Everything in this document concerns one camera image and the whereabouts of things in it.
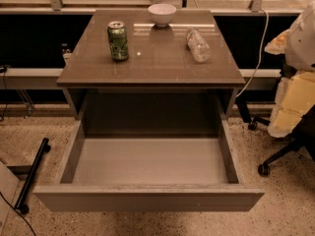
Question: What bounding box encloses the black office chair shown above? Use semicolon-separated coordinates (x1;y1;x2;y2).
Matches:
236;65;315;176

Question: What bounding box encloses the clear plastic water bottle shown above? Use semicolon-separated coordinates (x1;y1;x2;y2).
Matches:
185;28;211;63

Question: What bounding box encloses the black metal stand leg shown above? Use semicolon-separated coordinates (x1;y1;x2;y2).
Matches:
14;138;51;214

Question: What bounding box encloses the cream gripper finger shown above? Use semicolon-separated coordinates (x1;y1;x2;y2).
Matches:
264;29;289;55
268;72;315;138

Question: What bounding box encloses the small bottle behind cabinet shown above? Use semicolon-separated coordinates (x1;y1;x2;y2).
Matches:
61;43;72;63

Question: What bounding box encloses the green soda can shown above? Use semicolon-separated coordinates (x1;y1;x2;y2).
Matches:
107;21;129;61

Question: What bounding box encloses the black floor cable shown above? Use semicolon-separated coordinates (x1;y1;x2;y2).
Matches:
0;191;37;236

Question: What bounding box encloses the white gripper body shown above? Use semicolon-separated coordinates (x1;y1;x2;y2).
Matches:
285;1;315;72

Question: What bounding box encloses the white ceramic bowl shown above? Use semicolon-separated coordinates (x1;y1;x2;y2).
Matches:
148;4;176;27

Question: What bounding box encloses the open grey top drawer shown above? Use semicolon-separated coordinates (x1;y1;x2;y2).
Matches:
34;92;264;212

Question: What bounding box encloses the brown cabinet with glossy top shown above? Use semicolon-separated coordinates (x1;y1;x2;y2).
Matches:
57;10;244;137

